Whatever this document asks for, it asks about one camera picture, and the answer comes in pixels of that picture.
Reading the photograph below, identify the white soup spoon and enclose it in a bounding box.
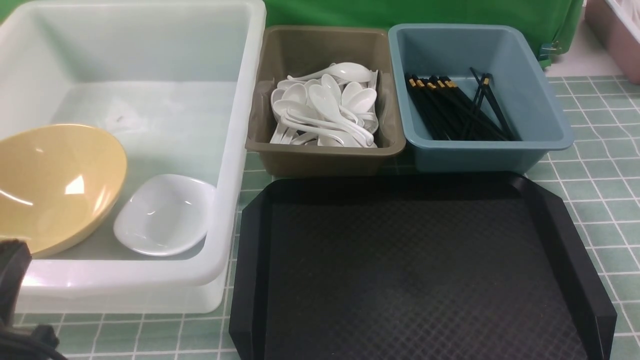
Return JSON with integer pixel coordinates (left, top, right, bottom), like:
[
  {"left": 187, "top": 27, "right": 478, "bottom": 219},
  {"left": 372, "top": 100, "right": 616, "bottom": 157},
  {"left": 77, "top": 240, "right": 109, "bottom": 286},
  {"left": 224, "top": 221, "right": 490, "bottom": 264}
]
[{"left": 308, "top": 84, "right": 357, "bottom": 126}]

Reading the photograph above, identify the white square dish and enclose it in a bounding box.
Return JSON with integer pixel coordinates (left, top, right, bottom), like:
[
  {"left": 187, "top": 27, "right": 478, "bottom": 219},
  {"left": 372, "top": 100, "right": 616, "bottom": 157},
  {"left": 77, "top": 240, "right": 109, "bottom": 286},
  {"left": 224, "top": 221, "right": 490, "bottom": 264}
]
[{"left": 113, "top": 174, "right": 217, "bottom": 256}]

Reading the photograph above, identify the black chopstick gold band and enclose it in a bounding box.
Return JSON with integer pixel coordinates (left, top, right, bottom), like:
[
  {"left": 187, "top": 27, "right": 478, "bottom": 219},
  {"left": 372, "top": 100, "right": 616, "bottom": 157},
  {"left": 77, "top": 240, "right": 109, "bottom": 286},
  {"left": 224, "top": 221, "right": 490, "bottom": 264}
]
[{"left": 462, "top": 73, "right": 491, "bottom": 141}]

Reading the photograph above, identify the yellow noodle bowl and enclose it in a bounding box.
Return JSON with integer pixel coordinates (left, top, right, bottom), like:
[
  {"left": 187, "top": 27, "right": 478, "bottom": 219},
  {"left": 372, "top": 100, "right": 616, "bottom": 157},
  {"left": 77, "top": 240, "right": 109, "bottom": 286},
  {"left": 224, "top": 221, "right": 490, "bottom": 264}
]
[{"left": 0, "top": 124, "right": 128, "bottom": 259}]

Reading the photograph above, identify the white spoon right in bin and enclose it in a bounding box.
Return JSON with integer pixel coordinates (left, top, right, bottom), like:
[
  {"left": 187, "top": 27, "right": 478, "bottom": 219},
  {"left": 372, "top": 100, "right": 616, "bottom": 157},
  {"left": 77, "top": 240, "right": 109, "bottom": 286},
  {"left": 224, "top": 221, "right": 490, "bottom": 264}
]
[{"left": 343, "top": 88, "right": 378, "bottom": 114}]

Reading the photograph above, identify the white spoon in bin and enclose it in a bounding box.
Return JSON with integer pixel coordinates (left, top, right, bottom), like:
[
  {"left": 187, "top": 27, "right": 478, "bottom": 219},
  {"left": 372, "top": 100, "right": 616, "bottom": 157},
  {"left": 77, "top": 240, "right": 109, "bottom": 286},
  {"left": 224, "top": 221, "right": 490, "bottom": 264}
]
[
  {"left": 287, "top": 62, "right": 371, "bottom": 83},
  {"left": 343, "top": 88, "right": 378, "bottom": 114}
]

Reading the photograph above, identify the top white spoon in bin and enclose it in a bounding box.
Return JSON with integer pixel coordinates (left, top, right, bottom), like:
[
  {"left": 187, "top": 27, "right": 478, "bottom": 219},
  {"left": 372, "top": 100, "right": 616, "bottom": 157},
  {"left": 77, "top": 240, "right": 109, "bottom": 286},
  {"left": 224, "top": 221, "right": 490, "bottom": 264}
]
[{"left": 287, "top": 62, "right": 371, "bottom": 83}]

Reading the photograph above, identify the brown plastic bin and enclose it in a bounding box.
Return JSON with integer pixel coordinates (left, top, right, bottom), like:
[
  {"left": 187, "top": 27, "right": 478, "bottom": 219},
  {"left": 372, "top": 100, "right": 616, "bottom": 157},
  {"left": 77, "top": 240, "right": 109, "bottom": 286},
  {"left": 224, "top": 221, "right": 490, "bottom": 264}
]
[{"left": 246, "top": 25, "right": 406, "bottom": 178}]

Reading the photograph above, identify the black serving tray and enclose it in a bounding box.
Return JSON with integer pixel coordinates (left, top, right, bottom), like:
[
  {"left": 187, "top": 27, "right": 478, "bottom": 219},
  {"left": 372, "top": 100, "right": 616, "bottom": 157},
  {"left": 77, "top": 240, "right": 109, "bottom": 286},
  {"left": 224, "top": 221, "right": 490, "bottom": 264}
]
[{"left": 228, "top": 172, "right": 618, "bottom": 360}]

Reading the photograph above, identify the large white plastic tub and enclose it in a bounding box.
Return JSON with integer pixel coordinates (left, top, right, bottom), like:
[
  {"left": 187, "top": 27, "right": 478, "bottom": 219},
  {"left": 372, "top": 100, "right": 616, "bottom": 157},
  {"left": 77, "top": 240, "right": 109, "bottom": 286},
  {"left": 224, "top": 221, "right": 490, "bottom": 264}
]
[{"left": 1, "top": 0, "right": 266, "bottom": 313}]

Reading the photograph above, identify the leaning black chopstick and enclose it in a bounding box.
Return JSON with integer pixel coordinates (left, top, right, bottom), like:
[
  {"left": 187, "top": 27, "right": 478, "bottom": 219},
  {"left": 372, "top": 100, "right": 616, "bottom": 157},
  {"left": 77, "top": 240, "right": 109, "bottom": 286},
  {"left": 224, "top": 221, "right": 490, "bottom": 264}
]
[{"left": 482, "top": 73, "right": 516, "bottom": 141}]

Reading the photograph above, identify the blue plastic bin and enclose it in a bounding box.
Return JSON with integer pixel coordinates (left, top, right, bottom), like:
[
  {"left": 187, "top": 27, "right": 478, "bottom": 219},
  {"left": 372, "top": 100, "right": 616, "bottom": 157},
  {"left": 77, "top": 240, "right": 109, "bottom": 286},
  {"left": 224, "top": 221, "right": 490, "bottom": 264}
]
[{"left": 388, "top": 23, "right": 574, "bottom": 174}]

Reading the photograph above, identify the green cloth backdrop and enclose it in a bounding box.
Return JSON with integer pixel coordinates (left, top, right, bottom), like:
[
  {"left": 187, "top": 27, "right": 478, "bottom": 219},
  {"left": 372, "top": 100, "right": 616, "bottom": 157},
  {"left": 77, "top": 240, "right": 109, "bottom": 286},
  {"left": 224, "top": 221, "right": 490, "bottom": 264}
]
[{"left": 265, "top": 0, "right": 584, "bottom": 68}]

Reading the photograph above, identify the black object bottom left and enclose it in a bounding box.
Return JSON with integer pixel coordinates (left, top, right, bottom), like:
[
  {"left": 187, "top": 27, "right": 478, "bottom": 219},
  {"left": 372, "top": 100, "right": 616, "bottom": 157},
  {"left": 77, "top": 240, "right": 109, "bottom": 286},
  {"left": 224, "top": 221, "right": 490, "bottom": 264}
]
[{"left": 0, "top": 239, "right": 67, "bottom": 360}]

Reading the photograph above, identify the pink bin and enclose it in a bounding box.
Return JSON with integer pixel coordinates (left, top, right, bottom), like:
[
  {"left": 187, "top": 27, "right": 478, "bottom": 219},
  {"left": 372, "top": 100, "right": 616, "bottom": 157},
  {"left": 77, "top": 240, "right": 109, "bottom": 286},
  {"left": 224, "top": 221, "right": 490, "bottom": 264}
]
[{"left": 584, "top": 0, "right": 640, "bottom": 85}]

